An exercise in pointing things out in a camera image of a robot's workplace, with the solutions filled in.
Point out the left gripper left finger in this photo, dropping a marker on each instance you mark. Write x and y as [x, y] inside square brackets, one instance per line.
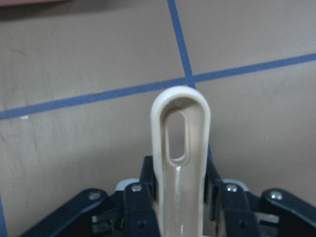
[128, 212]

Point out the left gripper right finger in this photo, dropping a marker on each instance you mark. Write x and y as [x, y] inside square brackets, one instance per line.
[237, 212]

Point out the beige plastic dustpan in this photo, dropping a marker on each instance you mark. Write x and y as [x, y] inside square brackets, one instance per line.
[180, 181]

